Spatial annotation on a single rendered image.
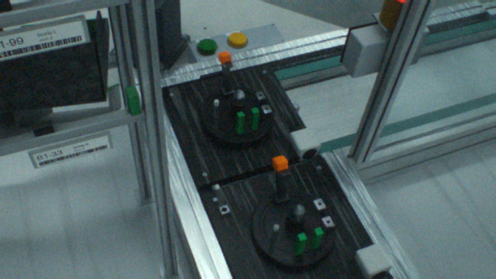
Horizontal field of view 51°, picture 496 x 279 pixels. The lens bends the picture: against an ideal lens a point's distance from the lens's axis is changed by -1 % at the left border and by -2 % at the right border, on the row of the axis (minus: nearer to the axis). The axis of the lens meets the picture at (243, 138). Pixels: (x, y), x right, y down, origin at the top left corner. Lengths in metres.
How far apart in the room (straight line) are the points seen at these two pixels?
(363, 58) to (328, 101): 0.35
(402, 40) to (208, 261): 0.45
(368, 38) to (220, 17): 0.66
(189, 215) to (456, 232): 0.52
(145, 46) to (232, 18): 0.89
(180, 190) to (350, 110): 0.42
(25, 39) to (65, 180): 0.64
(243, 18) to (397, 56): 0.67
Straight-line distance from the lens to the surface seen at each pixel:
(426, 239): 1.09
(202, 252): 0.88
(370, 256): 0.88
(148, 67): 0.55
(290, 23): 1.41
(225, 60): 1.00
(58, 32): 0.49
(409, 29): 0.78
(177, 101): 1.05
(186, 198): 0.94
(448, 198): 1.16
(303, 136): 0.99
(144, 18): 0.50
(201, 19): 1.40
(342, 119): 1.13
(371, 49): 0.82
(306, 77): 1.17
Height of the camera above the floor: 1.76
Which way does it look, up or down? 52 degrees down
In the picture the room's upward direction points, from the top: 6 degrees clockwise
